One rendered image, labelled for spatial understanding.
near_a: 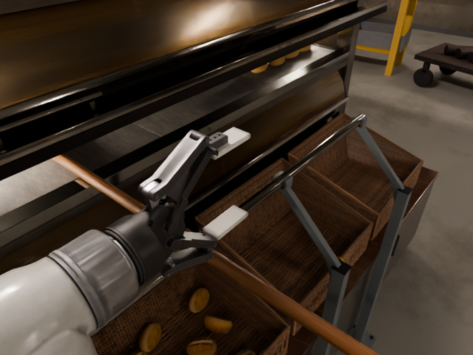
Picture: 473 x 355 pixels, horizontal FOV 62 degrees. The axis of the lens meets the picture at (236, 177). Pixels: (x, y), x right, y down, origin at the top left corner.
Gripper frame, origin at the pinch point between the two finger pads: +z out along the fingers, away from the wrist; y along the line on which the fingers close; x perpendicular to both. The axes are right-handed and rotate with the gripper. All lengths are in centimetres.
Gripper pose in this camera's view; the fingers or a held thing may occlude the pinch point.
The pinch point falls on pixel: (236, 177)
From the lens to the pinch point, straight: 55.5
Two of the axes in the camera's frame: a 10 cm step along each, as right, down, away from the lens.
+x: 7.7, 3.8, -5.2
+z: 6.4, -4.5, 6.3
